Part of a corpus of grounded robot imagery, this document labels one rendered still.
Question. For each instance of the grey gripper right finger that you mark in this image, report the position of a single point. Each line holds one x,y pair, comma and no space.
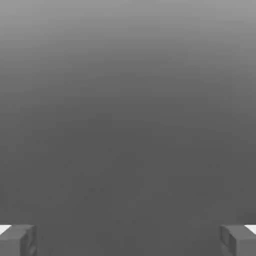
240,240

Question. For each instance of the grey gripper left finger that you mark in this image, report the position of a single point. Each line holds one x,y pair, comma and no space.
16,240

